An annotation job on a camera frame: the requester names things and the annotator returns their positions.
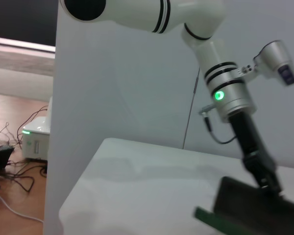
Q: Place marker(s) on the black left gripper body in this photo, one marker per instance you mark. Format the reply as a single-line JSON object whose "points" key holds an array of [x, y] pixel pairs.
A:
{"points": [[247, 137]]}

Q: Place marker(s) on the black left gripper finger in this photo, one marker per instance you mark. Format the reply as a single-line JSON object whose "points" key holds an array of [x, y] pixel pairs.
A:
{"points": [[261, 181], [274, 182]]}

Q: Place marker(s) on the green glasses case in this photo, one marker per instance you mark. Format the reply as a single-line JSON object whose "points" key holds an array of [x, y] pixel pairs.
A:
{"points": [[247, 210]]}

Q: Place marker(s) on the white backdrop panel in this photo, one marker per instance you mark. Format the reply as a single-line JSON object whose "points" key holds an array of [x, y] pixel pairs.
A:
{"points": [[112, 85]]}

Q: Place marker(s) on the white device box green light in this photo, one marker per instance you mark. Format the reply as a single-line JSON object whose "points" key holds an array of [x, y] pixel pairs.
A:
{"points": [[36, 144]]}

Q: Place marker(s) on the black box on floor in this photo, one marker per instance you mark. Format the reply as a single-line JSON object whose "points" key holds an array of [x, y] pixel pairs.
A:
{"points": [[0, 156]]}

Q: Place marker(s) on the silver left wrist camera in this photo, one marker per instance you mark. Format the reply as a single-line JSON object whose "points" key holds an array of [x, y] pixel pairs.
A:
{"points": [[276, 58]]}

